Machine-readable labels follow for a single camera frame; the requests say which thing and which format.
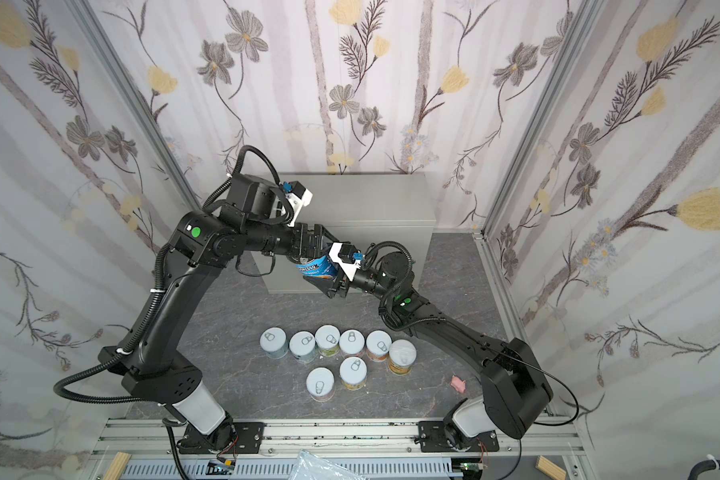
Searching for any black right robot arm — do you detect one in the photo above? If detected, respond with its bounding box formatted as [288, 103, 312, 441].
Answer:
[314, 241, 556, 451]

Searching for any large blue labelled can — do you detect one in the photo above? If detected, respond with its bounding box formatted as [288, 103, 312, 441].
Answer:
[297, 255, 337, 279]

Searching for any white lid can front left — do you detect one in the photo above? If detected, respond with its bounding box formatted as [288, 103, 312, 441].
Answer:
[306, 367, 335, 402]

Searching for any wooden block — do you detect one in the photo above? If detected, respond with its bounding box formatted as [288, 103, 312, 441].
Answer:
[101, 452, 132, 480]
[535, 456, 568, 480]

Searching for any white lid can far left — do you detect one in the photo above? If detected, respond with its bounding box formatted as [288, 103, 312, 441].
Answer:
[259, 327, 289, 360]

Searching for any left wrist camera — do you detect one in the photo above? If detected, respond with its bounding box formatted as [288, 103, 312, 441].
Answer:
[282, 181, 313, 227]

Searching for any white lid can blue label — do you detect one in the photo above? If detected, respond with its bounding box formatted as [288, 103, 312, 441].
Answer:
[289, 331, 318, 363]

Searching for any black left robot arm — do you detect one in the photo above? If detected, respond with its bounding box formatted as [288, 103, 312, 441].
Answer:
[53, 145, 335, 453]

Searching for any white lid can beige label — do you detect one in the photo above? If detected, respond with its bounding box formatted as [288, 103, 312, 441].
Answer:
[339, 329, 366, 357]

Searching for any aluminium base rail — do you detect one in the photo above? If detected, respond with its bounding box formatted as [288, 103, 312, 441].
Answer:
[80, 418, 597, 479]

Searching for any clear plastic bag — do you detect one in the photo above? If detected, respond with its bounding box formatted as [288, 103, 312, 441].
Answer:
[288, 450, 364, 480]

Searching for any pink eraser piece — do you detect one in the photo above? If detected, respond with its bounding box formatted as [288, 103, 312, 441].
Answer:
[450, 376, 466, 394]

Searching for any white lid can orange label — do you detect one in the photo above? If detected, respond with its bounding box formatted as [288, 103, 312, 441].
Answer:
[365, 330, 392, 362]

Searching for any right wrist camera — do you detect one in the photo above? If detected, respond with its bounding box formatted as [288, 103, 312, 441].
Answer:
[328, 242, 364, 282]

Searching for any white lid can green label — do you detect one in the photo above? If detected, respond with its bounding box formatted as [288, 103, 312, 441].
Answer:
[315, 324, 341, 357]

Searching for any wooden block right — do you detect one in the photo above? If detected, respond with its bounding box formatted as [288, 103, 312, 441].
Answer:
[535, 456, 568, 480]

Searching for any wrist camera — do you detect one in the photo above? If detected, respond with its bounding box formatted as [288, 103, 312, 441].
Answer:
[328, 242, 364, 282]
[282, 181, 313, 227]

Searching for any white slotted cable duct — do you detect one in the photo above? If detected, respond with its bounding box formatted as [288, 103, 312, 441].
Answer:
[121, 458, 464, 479]

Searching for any white lid can front right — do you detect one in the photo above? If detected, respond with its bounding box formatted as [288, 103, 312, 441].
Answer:
[339, 356, 368, 390]

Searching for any grey metal cabinet box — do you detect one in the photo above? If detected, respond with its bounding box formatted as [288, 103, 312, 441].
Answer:
[283, 173, 436, 287]

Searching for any plastic lid can yellow label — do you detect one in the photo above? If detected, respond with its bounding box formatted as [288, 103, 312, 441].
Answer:
[387, 339, 417, 375]

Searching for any wooden block left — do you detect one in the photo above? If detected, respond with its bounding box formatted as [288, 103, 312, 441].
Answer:
[101, 452, 132, 480]

